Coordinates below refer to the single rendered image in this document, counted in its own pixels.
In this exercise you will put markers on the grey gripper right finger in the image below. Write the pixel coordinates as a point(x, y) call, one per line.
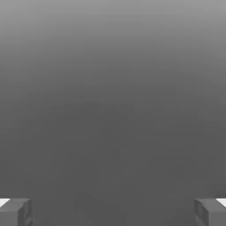
point(211, 214)

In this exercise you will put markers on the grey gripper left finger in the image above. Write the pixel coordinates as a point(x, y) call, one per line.
point(14, 213)

